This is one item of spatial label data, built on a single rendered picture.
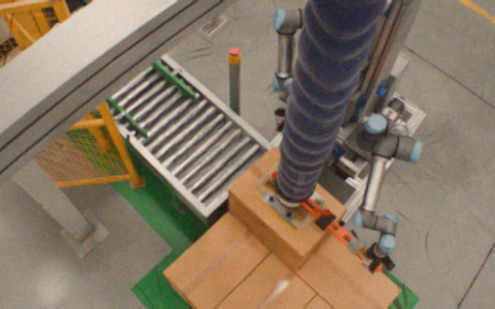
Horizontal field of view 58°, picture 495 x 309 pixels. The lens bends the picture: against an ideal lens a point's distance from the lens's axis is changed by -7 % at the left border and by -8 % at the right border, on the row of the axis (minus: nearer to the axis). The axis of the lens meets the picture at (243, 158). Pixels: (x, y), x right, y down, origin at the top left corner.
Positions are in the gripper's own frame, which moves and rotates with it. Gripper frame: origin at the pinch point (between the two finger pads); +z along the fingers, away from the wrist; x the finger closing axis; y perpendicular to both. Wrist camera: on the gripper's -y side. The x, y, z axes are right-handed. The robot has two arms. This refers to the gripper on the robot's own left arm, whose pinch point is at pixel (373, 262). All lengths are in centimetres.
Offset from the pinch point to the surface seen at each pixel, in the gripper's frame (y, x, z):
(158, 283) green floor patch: 100, 88, 107
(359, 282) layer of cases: -4, -3, 53
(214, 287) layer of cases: 59, 65, 53
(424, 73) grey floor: 74, -219, 108
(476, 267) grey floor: -72, -98, 108
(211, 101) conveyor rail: 160, -26, 49
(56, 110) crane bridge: 53, 88, -194
